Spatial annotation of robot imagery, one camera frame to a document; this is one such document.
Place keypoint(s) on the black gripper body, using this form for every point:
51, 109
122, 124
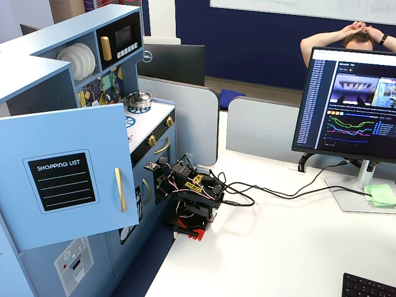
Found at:
161, 185

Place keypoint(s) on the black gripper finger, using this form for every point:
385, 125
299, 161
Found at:
168, 198
158, 196

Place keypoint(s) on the red arm base clamp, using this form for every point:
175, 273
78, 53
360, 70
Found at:
195, 233

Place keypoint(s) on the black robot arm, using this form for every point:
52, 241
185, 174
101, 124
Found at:
198, 198

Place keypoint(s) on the man's left forearm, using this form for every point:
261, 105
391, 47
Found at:
390, 43

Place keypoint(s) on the man's right hand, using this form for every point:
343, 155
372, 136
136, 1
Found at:
351, 29

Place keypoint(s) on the man's left hand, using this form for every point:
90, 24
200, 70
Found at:
368, 29

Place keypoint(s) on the gold stove knob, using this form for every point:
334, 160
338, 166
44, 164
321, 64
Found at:
151, 140
169, 121

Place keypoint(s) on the grey desk divider panel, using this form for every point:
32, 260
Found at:
191, 123
263, 127

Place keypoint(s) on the silver toy pot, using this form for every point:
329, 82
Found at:
140, 99

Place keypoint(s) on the hanging toy spoon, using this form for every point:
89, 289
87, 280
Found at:
107, 97

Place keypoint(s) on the white toy spatula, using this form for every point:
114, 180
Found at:
95, 103

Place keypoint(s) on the blue chair seat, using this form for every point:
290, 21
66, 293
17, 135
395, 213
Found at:
232, 93

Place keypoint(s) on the blue shopping list door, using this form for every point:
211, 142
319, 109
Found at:
62, 133

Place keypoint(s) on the black Dell monitor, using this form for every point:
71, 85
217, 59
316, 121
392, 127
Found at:
176, 63

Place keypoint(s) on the white toy plate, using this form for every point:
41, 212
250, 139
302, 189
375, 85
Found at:
93, 60
66, 60

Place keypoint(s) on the white monitor back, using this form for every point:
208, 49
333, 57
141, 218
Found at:
161, 40

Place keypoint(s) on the white stacked plates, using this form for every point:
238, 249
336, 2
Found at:
84, 62

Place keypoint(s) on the black toy microwave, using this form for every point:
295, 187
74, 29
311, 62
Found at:
123, 28

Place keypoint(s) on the blue toy kitchen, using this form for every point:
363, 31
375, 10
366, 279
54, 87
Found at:
31, 77

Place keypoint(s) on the silver monitor stand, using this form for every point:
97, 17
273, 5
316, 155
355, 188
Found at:
365, 176

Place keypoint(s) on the computer monitor showing graphs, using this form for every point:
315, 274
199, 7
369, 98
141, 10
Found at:
346, 102

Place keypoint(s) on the green sticky notes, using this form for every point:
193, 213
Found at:
382, 195

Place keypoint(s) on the black keyboard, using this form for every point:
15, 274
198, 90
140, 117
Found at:
368, 287

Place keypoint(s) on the whiteboard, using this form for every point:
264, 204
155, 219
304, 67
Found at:
309, 7

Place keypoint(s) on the man's head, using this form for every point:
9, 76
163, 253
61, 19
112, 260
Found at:
359, 43

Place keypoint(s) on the black wrist watch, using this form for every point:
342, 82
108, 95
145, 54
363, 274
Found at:
384, 39

